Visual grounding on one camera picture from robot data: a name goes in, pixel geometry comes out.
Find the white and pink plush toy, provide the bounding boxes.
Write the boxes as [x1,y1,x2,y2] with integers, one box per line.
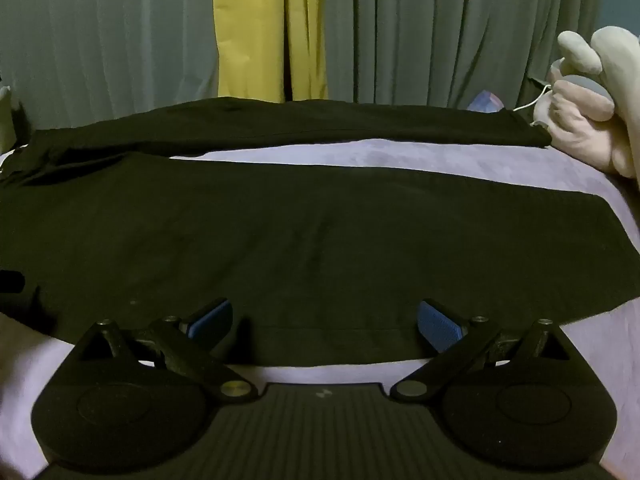
[531,25,640,180]

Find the grey-green curtain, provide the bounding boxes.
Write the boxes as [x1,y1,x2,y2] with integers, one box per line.
[320,0,616,111]
[0,0,221,133]

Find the yellow curtain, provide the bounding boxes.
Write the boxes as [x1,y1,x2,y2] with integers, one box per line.
[211,0,328,102]

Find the blue crumpled cloth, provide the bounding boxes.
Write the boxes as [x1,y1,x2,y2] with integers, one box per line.
[466,90,503,113]

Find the white cable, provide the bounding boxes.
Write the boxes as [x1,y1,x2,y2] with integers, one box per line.
[511,77,556,112]

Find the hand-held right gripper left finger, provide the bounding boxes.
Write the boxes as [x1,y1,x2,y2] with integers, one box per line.
[72,297,258,403]

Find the black pants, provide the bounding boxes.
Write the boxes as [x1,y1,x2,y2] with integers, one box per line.
[0,96,640,367]

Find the lavender bed sheet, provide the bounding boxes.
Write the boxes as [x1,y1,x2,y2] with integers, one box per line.
[0,137,640,480]

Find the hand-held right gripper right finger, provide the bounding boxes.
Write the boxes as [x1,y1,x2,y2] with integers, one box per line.
[390,299,572,403]

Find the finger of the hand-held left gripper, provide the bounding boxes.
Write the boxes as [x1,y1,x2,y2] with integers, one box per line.
[0,270,26,294]

